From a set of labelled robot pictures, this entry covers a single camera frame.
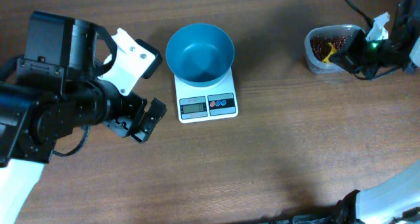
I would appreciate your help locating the clear plastic bean container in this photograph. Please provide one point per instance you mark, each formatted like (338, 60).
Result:
(316, 66)

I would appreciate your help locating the yellow measuring scoop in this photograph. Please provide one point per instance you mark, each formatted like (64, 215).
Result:
(332, 51)

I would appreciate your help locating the teal plastic bowl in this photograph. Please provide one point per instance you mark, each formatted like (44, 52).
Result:
(200, 54)

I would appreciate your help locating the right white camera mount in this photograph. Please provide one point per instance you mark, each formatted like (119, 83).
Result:
(378, 31)

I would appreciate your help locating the white digital kitchen scale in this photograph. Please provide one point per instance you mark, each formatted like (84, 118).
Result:
(200, 104)

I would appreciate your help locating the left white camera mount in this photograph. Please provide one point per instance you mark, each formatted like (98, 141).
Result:
(134, 60)

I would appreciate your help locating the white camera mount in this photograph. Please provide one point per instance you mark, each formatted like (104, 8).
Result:
(134, 60)
(378, 31)

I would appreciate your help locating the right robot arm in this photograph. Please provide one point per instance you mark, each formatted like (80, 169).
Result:
(404, 35)

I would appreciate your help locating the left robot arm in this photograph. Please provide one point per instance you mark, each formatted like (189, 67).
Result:
(73, 74)

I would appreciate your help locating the red beans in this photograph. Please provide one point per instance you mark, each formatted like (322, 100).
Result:
(320, 48)

